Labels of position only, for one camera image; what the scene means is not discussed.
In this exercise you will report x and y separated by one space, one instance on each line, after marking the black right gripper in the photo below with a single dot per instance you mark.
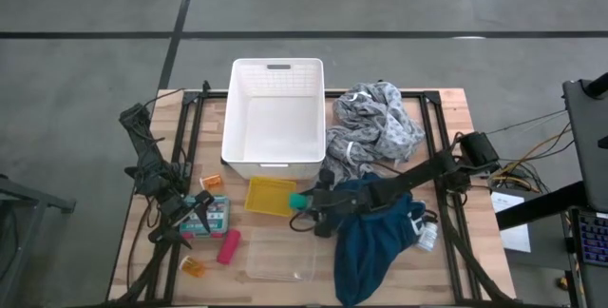
347 201

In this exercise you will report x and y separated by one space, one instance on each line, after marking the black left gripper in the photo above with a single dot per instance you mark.
178 213

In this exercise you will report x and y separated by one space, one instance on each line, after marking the green bandage roll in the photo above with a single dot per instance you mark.
298 202

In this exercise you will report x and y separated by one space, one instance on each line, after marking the orange pill bottle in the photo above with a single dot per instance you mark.
213 183
195 268

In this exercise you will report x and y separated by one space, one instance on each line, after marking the red bandage roll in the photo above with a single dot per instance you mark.
229 247

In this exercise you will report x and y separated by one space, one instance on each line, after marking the clear plastic container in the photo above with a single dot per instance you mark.
280 256

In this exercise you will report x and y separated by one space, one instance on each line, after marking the blue cloth garment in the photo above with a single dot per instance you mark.
366 256

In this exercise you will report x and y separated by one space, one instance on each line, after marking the grey patterned gown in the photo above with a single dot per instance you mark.
370 118

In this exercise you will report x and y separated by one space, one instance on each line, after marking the white supplement bottle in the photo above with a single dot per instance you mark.
427 236

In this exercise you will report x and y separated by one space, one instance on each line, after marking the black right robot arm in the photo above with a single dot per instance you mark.
418 175

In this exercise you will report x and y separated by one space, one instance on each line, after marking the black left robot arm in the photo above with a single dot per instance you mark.
147 160

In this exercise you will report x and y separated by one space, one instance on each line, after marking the teal first aid kit box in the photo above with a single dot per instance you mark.
218 213

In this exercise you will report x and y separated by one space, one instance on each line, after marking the small yellow plastic tray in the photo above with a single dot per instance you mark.
268 196

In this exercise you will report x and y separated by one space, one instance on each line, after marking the white perforated plastic basket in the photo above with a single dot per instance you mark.
273 127

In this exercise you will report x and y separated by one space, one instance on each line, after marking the grey metal side table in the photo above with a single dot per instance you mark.
28 198

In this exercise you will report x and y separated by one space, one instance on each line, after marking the white paper sheet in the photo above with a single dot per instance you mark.
518 241

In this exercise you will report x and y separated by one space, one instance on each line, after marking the black stand beam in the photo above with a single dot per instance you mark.
537 210

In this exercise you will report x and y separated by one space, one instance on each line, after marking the backlit keyboard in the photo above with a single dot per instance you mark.
594 239

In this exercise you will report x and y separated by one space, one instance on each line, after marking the black pole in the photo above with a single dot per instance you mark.
596 85

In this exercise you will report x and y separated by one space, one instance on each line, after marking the black aluminium table frame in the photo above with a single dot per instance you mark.
214 94

